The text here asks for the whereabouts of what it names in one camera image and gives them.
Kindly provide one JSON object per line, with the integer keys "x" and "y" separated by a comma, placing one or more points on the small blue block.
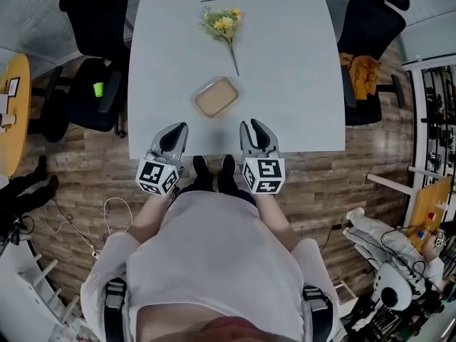
{"x": 421, "y": 234}

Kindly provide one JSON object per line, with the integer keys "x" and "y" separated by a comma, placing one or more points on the small framed card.
{"x": 13, "y": 86}

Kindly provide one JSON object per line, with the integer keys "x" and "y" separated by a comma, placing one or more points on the beige shallow tray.
{"x": 215, "y": 98}
{"x": 217, "y": 95}

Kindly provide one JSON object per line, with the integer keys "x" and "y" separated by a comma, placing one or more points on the person's right forearm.
{"x": 276, "y": 219}

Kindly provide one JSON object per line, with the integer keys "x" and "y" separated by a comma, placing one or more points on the mustard yellow cloth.
{"x": 361, "y": 73}

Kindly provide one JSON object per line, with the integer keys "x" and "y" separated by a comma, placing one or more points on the person's left black shoe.
{"x": 200, "y": 166}

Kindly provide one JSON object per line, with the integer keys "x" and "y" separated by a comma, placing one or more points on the person's left forearm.
{"x": 149, "y": 216}

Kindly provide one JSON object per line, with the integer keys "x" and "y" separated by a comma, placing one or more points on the round yellow table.
{"x": 18, "y": 137}

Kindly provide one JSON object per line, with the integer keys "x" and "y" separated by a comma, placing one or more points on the white head camera helmet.
{"x": 392, "y": 287}

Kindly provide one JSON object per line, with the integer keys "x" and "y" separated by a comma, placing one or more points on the person's face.
{"x": 228, "y": 330}

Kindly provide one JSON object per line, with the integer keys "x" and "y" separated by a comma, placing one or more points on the white power strip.
{"x": 95, "y": 254}

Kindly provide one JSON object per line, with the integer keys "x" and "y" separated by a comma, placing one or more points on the person's dark trousers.
{"x": 228, "y": 187}

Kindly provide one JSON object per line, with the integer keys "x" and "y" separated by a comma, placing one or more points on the white wooden rack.
{"x": 21, "y": 298}

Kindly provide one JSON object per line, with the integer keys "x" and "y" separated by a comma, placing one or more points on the green plastic cup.
{"x": 98, "y": 89}

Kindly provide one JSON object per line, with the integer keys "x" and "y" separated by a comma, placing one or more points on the light wooden table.
{"x": 432, "y": 199}

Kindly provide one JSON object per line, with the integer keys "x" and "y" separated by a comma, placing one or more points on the beige paper cup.
{"x": 8, "y": 120}

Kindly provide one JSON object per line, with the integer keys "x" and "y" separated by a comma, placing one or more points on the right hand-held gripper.
{"x": 265, "y": 173}

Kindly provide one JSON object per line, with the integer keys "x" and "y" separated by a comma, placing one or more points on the person's white shirt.
{"x": 213, "y": 255}

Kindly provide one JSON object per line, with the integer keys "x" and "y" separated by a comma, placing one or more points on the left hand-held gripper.
{"x": 156, "y": 175}

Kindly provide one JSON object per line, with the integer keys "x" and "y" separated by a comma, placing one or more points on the person's black shoe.
{"x": 200, "y": 166}
{"x": 228, "y": 164}

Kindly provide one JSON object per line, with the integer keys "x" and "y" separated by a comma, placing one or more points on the black office chair with headrest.
{"x": 370, "y": 23}

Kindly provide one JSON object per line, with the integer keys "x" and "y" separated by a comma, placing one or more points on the black metal shelf rack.
{"x": 436, "y": 119}

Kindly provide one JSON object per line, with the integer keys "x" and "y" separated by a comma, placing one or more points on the small red cup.
{"x": 432, "y": 216}

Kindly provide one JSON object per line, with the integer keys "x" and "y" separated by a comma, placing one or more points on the yellow artificial flower bouquet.
{"x": 222, "y": 25}

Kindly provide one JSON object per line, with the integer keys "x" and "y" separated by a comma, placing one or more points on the person's right black shoe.
{"x": 228, "y": 164}

